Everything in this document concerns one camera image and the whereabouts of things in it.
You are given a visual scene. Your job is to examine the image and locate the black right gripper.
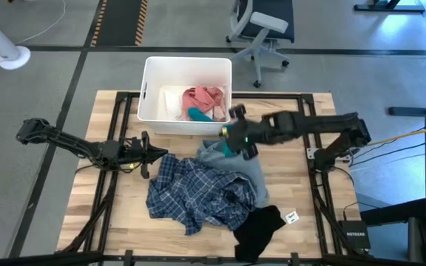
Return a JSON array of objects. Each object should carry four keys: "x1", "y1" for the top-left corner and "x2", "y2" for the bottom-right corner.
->
[{"x1": 229, "y1": 104, "x2": 274, "y2": 161}]

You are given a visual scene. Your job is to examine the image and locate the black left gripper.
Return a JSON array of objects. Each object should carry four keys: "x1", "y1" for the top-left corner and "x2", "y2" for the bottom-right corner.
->
[{"x1": 121, "y1": 130, "x2": 169, "y2": 180}]

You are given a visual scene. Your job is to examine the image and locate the teal sock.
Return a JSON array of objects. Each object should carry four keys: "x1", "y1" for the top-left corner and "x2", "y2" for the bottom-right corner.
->
[
  {"x1": 187, "y1": 106, "x2": 214, "y2": 123},
  {"x1": 218, "y1": 127, "x2": 239, "y2": 158}
]

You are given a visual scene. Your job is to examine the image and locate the light blue denim jeans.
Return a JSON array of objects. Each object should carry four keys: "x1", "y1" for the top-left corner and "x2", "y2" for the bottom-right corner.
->
[{"x1": 196, "y1": 139, "x2": 271, "y2": 209}]

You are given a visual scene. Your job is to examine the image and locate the cream knit sweater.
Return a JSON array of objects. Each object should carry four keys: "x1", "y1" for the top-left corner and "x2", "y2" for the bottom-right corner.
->
[{"x1": 157, "y1": 86, "x2": 189, "y2": 121}]

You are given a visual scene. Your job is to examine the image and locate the salmon pink garment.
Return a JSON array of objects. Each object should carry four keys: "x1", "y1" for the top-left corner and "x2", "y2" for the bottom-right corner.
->
[{"x1": 181, "y1": 86, "x2": 228, "y2": 122}]

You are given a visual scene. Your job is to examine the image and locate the blue plaid flannel shirt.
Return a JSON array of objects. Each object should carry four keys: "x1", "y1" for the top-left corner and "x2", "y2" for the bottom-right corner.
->
[{"x1": 146, "y1": 153, "x2": 258, "y2": 237}]

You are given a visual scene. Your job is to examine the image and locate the black garment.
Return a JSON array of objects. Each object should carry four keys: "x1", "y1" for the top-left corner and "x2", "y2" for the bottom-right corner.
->
[{"x1": 232, "y1": 205, "x2": 287, "y2": 264}]

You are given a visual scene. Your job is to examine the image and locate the white perforated laundry basket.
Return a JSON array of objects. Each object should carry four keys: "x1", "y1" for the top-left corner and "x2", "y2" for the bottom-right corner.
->
[{"x1": 137, "y1": 55, "x2": 234, "y2": 137}]

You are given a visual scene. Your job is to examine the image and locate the small white card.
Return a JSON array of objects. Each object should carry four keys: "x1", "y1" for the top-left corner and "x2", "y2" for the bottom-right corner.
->
[{"x1": 284, "y1": 210, "x2": 300, "y2": 225}]

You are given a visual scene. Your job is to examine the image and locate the white and navy office chair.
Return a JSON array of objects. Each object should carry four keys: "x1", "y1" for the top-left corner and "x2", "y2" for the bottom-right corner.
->
[{"x1": 225, "y1": 0, "x2": 296, "y2": 89}]

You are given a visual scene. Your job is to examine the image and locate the black hazard-striped floor mat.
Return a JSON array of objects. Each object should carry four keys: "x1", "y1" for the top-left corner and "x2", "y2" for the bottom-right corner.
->
[{"x1": 89, "y1": 0, "x2": 149, "y2": 47}]

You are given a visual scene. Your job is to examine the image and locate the black network router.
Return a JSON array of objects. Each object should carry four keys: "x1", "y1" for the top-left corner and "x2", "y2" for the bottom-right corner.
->
[{"x1": 337, "y1": 219, "x2": 372, "y2": 250}]

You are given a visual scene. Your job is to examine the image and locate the white tower fan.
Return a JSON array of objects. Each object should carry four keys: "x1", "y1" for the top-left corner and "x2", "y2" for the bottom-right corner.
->
[{"x1": 0, "y1": 7, "x2": 32, "y2": 71}]

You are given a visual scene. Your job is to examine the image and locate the black desk foot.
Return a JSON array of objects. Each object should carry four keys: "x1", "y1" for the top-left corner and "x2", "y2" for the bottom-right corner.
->
[{"x1": 353, "y1": 0, "x2": 426, "y2": 13}]

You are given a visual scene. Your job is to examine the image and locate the black metal table frame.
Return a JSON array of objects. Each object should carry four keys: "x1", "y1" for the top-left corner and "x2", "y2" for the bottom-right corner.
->
[{"x1": 0, "y1": 91, "x2": 426, "y2": 266}]

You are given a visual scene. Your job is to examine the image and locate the white floor cable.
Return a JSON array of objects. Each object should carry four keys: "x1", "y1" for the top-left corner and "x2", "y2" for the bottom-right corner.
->
[{"x1": 13, "y1": 0, "x2": 67, "y2": 45}]

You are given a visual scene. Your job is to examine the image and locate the yellow cable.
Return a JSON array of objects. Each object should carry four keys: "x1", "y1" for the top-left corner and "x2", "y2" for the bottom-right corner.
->
[{"x1": 367, "y1": 124, "x2": 426, "y2": 147}]

